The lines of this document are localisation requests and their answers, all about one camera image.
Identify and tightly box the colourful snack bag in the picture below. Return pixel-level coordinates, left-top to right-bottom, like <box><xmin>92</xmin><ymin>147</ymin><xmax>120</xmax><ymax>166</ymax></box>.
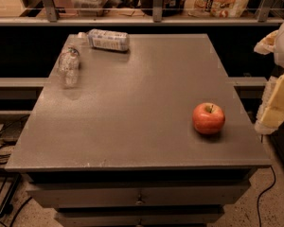
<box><xmin>188</xmin><ymin>0</ymin><xmax>249</xmax><ymax>18</ymax></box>

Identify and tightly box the grey drawer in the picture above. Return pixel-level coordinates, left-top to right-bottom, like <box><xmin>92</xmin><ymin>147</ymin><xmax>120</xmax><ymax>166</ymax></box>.
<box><xmin>27</xmin><ymin>181</ymin><xmax>250</xmax><ymax>208</ymax></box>
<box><xmin>55</xmin><ymin>208</ymin><xmax>223</xmax><ymax>227</ymax></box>

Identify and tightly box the black cable right floor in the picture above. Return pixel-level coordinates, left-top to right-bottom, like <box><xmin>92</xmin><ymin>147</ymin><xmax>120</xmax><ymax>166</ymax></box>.
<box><xmin>256</xmin><ymin>166</ymin><xmax>277</xmax><ymax>227</ymax></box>

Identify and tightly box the clear plastic water bottle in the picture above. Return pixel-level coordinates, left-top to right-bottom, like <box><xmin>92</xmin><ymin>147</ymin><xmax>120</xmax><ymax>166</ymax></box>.
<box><xmin>58</xmin><ymin>44</ymin><xmax>80</xmax><ymax>88</ymax></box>

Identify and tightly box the white labelled lying bottle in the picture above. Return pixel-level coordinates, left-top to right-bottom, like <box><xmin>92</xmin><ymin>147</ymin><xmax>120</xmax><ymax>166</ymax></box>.
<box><xmin>78</xmin><ymin>28</ymin><xmax>130</xmax><ymax>52</ymax></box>

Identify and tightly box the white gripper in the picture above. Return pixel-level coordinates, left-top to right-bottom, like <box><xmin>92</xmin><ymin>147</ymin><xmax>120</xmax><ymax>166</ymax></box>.
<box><xmin>254</xmin><ymin>22</ymin><xmax>284</xmax><ymax>135</ymax></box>

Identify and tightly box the clear plastic container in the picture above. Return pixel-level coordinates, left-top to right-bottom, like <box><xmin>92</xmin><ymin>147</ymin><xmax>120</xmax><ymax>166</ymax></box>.
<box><xmin>71</xmin><ymin>0</ymin><xmax>108</xmax><ymax>17</ymax></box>

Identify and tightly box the grey drawer cabinet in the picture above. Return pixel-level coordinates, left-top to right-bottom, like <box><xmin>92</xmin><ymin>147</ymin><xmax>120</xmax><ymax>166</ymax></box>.
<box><xmin>7</xmin><ymin>34</ymin><xmax>270</xmax><ymax>213</ymax></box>

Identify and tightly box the grey metal railing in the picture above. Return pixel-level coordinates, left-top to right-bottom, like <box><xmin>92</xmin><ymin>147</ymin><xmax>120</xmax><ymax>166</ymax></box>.
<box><xmin>0</xmin><ymin>0</ymin><xmax>284</xmax><ymax>26</ymax></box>

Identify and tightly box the black power adapter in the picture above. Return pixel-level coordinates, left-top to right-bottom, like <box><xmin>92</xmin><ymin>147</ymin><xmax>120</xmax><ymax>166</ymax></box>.
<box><xmin>0</xmin><ymin>121</ymin><xmax>24</xmax><ymax>145</ymax></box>

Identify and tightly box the black cables left floor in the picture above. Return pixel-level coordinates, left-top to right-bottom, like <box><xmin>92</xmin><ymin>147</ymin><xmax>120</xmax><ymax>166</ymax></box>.
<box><xmin>0</xmin><ymin>115</ymin><xmax>32</xmax><ymax>227</ymax></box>

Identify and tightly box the upper grey drawer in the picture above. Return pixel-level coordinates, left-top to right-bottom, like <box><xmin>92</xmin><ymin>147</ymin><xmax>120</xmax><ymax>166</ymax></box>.
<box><xmin>27</xmin><ymin>181</ymin><xmax>250</xmax><ymax>208</ymax></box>

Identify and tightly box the red apple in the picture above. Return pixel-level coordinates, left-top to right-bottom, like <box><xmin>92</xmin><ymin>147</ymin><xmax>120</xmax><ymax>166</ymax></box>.
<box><xmin>192</xmin><ymin>102</ymin><xmax>225</xmax><ymax>135</ymax></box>

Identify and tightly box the lower grey drawer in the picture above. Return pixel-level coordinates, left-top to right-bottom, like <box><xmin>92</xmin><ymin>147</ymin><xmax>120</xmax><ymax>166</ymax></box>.
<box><xmin>55</xmin><ymin>208</ymin><xmax>223</xmax><ymax>227</ymax></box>

